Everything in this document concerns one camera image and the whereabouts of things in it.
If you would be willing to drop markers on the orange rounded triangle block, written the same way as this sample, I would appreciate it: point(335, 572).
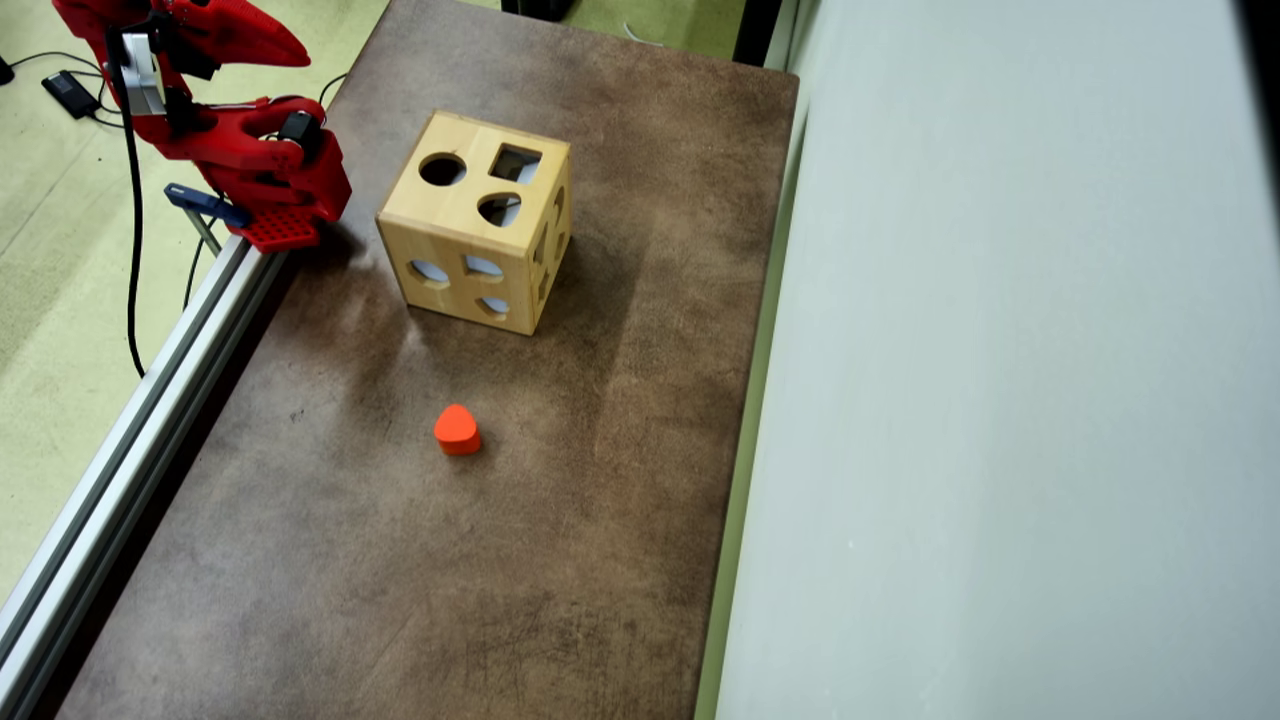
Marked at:
point(457, 430)

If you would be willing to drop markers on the red robot arm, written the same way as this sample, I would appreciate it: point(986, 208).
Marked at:
point(230, 145)

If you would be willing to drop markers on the black object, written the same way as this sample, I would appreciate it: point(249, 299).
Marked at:
point(540, 8)

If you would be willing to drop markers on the dark post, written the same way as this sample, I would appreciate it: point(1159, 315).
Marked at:
point(757, 30)

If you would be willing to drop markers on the black power adapter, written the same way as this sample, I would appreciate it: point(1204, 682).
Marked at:
point(70, 93)

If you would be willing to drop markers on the aluminium profile rail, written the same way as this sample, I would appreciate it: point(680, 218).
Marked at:
point(130, 440)

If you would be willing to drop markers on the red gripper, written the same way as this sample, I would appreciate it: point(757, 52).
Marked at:
point(225, 35)

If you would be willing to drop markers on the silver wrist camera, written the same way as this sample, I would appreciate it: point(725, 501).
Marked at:
point(140, 80)

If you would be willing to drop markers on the brown table mat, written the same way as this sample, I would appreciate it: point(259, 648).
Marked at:
point(500, 550)

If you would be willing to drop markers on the blue clamp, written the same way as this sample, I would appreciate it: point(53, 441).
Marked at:
point(205, 203)

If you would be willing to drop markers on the wooden shape sorter box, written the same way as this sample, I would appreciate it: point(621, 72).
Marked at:
point(450, 235)

